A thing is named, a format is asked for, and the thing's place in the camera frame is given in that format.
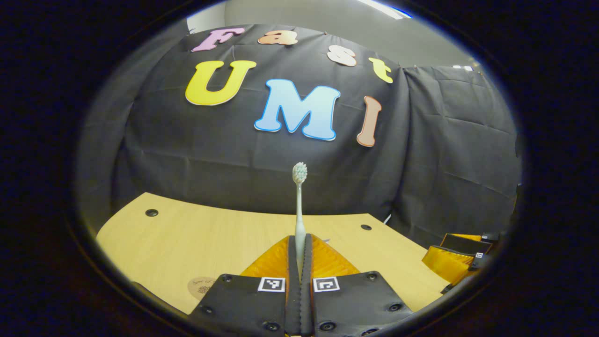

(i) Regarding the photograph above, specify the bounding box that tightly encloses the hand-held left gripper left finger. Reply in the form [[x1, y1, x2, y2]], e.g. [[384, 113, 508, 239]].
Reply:
[[189, 235, 300, 337]]

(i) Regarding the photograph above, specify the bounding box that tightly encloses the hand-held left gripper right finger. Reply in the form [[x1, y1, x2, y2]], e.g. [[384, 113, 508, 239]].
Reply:
[[301, 234, 414, 337]]

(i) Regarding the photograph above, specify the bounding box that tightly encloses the black backdrop cloth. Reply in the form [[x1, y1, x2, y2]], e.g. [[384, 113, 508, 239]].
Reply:
[[77, 23, 523, 249]]

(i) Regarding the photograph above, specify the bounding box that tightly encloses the round wooden coaster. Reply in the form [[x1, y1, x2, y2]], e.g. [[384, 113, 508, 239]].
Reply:
[[187, 276, 217, 301]]

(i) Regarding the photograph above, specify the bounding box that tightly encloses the pale green toothbrush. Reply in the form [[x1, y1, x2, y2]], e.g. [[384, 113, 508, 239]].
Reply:
[[292, 161, 308, 281]]

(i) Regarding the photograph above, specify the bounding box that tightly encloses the ceiling light panel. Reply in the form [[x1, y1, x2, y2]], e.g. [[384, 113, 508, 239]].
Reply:
[[360, 0, 413, 20]]

